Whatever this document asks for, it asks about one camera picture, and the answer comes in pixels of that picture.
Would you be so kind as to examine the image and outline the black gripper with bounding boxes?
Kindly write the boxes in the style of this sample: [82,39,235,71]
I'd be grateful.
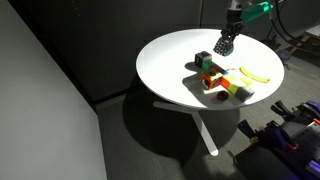
[221,10,243,44]

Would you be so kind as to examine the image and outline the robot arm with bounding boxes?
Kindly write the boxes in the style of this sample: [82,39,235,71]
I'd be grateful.
[221,0,250,44]

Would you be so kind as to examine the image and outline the white dice with green triangle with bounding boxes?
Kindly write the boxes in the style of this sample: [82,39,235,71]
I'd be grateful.
[194,51,212,70]

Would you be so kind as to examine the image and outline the orange dice with number six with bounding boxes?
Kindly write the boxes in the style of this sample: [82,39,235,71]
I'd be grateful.
[201,70,222,90]

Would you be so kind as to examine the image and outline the pink small cube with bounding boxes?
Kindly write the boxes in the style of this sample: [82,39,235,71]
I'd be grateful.
[209,65,223,72]

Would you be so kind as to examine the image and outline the blue small cube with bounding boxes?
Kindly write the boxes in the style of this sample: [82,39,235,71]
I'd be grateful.
[219,69,229,75]

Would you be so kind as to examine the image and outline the green small cube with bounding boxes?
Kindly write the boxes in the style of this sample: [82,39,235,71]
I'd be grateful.
[202,60,214,70]

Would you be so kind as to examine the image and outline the orange small cube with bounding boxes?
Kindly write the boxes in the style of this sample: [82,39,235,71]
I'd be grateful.
[221,74,235,89]

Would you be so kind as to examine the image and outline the yellow banana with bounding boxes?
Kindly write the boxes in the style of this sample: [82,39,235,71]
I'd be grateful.
[239,66,270,83]

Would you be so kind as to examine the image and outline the green yellow block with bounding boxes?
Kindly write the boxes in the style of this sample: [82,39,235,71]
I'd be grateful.
[227,84,240,95]

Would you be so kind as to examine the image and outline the round white table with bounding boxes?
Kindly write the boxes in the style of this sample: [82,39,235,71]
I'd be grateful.
[136,29,284,156]

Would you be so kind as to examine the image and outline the grey cylinder block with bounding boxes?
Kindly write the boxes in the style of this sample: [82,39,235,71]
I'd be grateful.
[236,86,255,102]

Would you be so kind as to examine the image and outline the dark round ball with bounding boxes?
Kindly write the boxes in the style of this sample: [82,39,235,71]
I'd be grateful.
[217,91,229,101]

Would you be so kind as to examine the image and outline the black clamp equipment stand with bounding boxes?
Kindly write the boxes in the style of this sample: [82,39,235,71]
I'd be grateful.
[233,101,320,180]

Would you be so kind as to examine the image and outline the black cables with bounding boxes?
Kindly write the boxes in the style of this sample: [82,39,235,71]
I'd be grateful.
[269,0,320,51]

